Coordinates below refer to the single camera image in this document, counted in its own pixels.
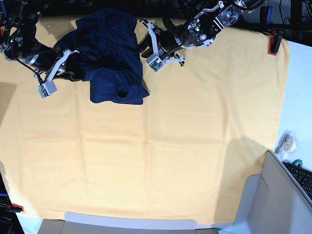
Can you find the black keyboard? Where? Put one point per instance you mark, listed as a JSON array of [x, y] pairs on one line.
[[301, 179]]

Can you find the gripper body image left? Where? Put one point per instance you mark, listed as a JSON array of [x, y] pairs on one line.
[[44, 59]]

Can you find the dark blue long-sleeve shirt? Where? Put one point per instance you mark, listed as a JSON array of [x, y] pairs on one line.
[[108, 57]]

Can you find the red clamp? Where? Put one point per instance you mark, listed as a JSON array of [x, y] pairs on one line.
[[13, 208], [275, 41]]

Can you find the red clamp bottom left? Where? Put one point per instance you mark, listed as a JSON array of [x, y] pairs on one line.
[[13, 208]]

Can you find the cardboard box right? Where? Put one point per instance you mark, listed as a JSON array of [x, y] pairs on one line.
[[273, 203]]

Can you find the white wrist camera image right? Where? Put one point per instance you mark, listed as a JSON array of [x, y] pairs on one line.
[[155, 63]]

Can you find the red clamp top right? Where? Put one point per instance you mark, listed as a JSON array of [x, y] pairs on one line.
[[275, 41]]

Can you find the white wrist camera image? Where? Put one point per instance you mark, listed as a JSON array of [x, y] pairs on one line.
[[47, 89], [155, 63]]

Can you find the yellow table cloth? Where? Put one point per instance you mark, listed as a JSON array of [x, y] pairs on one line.
[[184, 154]]

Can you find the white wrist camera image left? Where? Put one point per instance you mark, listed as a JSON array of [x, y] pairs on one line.
[[47, 89]]

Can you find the green tape roll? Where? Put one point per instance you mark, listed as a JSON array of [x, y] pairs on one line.
[[298, 163]]

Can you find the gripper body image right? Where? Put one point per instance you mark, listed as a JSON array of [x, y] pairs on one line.
[[165, 44]]

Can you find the clear tape dispenser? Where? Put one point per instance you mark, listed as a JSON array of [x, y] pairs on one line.
[[287, 144]]

